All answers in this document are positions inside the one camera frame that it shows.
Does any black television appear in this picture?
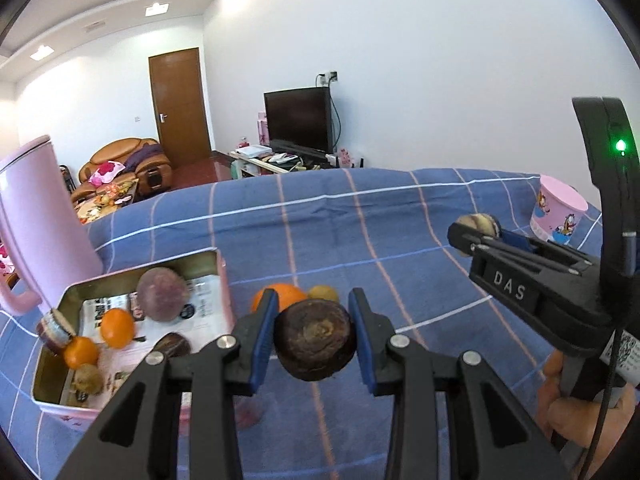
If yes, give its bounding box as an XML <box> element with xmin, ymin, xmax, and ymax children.
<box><xmin>263</xmin><ymin>86</ymin><xmax>335</xmax><ymax>156</ymax></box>

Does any pink tin box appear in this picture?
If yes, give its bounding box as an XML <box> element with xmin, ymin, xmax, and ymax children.
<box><xmin>31</xmin><ymin>249</ymin><xmax>236</xmax><ymax>421</ymax></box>

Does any pink cartoon paper cup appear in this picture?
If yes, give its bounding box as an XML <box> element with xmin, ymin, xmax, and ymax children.
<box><xmin>529</xmin><ymin>175</ymin><xmax>589</xmax><ymax>246</ymax></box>

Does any cluttered coffee table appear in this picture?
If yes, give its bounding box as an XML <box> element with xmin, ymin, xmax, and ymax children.
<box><xmin>74</xmin><ymin>180</ymin><xmax>140</xmax><ymax>223</ymax></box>

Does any pink plastic pitcher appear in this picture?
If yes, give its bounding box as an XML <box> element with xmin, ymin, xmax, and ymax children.
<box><xmin>0</xmin><ymin>135</ymin><xmax>103</xmax><ymax>317</ymax></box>

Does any brown leather sofa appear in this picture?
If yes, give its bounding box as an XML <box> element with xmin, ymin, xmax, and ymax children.
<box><xmin>70</xmin><ymin>137</ymin><xmax>173</xmax><ymax>206</ymax></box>

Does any small yellow fruit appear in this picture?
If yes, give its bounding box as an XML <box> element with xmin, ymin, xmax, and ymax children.
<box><xmin>307</xmin><ymin>285</ymin><xmax>342</xmax><ymax>303</ymax></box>

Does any blue plaid bedsheet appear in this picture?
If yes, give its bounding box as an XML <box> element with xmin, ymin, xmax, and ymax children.
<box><xmin>0</xmin><ymin>166</ymin><xmax>640</xmax><ymax>480</ymax></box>

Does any purple passion fruit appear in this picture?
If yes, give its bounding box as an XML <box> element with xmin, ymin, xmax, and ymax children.
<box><xmin>136</xmin><ymin>267</ymin><xmax>192</xmax><ymax>323</ymax></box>

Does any person's right hand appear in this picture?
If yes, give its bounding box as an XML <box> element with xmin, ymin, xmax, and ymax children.
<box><xmin>537</xmin><ymin>349</ymin><xmax>640</xmax><ymax>466</ymax></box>

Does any pink floral cloth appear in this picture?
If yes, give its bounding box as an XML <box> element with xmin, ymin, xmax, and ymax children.
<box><xmin>90</xmin><ymin>161</ymin><xmax>125</xmax><ymax>187</ymax></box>

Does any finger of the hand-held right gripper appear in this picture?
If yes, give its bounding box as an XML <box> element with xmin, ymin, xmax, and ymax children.
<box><xmin>492</xmin><ymin>217</ymin><xmax>601</xmax><ymax>263</ymax></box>
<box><xmin>446</xmin><ymin>221</ymin><xmax>593</xmax><ymax>277</ymax></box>

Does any small tan fruit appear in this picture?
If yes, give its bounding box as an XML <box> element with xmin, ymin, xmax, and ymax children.
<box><xmin>457</xmin><ymin>213</ymin><xmax>501</xmax><ymax>238</ymax></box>

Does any orange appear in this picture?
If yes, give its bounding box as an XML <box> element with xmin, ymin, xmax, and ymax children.
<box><xmin>63</xmin><ymin>336</ymin><xmax>100</xmax><ymax>368</ymax></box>
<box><xmin>100</xmin><ymin>308</ymin><xmax>136</xmax><ymax>349</ymax></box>
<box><xmin>250</xmin><ymin>283</ymin><xmax>308</xmax><ymax>313</ymax></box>

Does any white television stand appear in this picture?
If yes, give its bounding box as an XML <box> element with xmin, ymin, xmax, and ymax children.
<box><xmin>229</xmin><ymin>146</ymin><xmax>366</xmax><ymax>181</ymax></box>

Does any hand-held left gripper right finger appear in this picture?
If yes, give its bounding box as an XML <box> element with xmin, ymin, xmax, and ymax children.
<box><xmin>348</xmin><ymin>288</ymin><xmax>571</xmax><ymax>480</ymax></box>

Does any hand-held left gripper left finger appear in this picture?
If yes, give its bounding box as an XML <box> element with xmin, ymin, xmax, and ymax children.
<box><xmin>55</xmin><ymin>288</ymin><xmax>280</xmax><ymax>480</ymax></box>

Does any small yellow-green fruit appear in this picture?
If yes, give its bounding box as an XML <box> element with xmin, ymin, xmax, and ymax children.
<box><xmin>72</xmin><ymin>364</ymin><xmax>105</xmax><ymax>395</ymax></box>

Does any printed paper leaflet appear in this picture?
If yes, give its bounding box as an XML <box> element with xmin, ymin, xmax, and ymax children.
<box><xmin>80</xmin><ymin>277</ymin><xmax>223</xmax><ymax>396</ymax></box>

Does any brown wooden door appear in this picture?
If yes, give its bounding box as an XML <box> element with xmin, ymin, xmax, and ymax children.
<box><xmin>148</xmin><ymin>47</ymin><xmax>213</xmax><ymax>167</ymax></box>

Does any black cable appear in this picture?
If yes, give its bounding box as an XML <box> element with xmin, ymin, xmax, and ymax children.
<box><xmin>575</xmin><ymin>327</ymin><xmax>628</xmax><ymax>480</ymax></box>

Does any purple cloth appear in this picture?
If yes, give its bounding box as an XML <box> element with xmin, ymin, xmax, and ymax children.
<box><xmin>125</xmin><ymin>144</ymin><xmax>163</xmax><ymax>171</ymax></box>

